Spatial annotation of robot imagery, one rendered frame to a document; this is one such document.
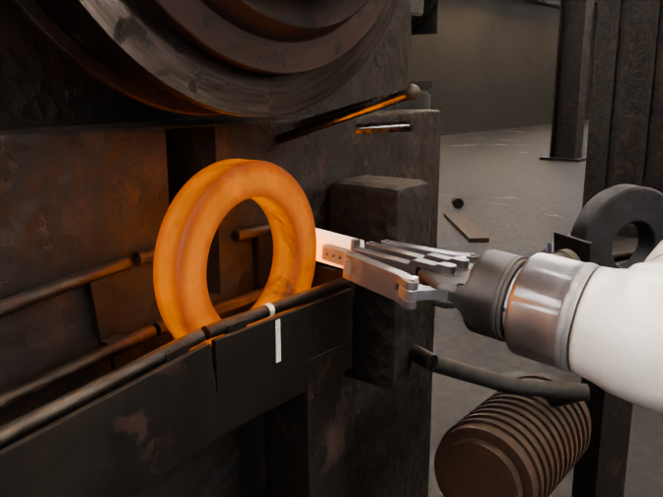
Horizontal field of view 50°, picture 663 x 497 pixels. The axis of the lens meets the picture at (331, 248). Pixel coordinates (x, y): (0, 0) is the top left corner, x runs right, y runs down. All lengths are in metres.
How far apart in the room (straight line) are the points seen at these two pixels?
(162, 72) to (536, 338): 0.35
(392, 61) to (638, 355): 0.62
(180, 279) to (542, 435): 0.48
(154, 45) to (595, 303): 0.37
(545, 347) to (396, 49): 0.58
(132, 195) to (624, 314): 0.41
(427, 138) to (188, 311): 0.54
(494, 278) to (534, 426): 0.32
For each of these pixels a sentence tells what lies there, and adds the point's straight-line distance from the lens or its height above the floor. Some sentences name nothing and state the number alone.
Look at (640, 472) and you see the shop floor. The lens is 1.93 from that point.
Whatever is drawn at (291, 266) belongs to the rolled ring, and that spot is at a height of 0.73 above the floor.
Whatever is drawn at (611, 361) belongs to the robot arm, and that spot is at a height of 0.71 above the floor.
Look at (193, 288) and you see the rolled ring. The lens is 0.59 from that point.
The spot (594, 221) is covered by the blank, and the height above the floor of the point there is 0.74.
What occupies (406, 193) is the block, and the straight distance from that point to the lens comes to 0.78.
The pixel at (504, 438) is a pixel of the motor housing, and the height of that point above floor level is 0.53.
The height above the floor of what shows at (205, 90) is 0.90.
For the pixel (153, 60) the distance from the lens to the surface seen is 0.52.
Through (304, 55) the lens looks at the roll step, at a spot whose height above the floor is 0.93.
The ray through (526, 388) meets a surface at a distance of 0.88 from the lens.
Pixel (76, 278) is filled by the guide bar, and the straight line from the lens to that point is 0.60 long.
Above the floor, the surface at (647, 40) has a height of 1.16.
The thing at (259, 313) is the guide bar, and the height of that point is 0.71.
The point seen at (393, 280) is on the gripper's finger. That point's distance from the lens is 0.62.
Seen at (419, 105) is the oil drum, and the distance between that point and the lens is 3.40.
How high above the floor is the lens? 0.91
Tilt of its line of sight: 13 degrees down
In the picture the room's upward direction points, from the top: straight up
